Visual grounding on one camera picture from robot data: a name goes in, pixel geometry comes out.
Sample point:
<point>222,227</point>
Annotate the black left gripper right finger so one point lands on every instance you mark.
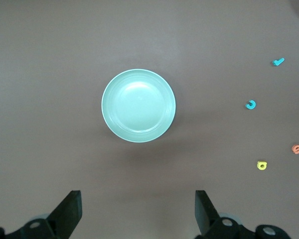
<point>206,216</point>

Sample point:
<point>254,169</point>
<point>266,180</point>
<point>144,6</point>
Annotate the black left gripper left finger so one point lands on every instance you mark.
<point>69,211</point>

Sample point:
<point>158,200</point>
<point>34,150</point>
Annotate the yellow letter d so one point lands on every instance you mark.
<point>259,165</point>

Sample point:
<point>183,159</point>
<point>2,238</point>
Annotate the teal letter c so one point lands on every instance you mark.
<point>249,107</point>

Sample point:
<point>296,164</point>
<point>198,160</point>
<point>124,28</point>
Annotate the teal letter r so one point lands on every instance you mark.
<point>278,61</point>

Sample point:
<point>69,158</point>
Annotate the orange letter e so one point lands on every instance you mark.
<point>294,149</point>

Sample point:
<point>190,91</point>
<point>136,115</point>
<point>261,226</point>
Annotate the green plate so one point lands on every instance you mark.
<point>138,105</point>

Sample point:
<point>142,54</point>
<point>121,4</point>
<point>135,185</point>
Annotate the brown table cover sheet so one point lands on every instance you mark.
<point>40,74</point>

